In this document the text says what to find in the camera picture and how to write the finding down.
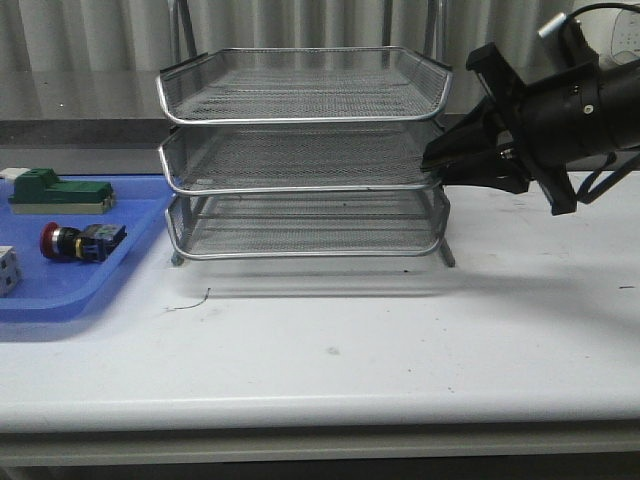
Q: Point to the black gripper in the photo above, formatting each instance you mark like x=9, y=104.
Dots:
x=552, y=122

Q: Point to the red emergency stop button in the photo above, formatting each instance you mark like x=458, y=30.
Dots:
x=95, y=243

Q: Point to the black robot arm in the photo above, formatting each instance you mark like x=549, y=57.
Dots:
x=619, y=129

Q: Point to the white appliance on counter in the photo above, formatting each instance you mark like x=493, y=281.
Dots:
x=621, y=38

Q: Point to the silver mesh top tray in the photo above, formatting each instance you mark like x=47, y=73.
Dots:
x=253, y=86

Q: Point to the green terminal block module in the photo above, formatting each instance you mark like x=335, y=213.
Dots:
x=42, y=191

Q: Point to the blue plastic tray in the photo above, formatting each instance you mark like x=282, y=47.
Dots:
x=51, y=291

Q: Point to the white connector piece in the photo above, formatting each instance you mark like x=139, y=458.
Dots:
x=12, y=173

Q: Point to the silver metal rack frame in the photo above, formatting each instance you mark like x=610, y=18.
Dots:
x=183, y=48

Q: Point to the white grey switch block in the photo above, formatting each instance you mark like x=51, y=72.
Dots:
x=10, y=271

